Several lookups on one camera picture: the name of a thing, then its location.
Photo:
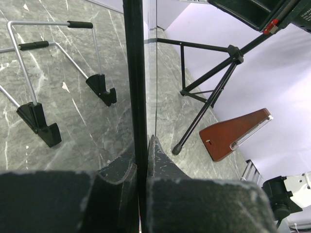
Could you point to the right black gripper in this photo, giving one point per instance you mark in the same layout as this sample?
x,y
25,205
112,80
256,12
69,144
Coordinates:
x,y
268,16

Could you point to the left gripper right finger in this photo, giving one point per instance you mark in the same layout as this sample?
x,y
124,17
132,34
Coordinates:
x,y
177,203

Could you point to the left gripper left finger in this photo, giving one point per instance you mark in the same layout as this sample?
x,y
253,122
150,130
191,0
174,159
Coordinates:
x,y
54,201

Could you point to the white whiteboard black frame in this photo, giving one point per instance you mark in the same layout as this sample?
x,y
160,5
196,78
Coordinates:
x,y
140,19

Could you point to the aluminium frame rail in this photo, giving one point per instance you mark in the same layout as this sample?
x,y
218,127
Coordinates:
x,y
251,174

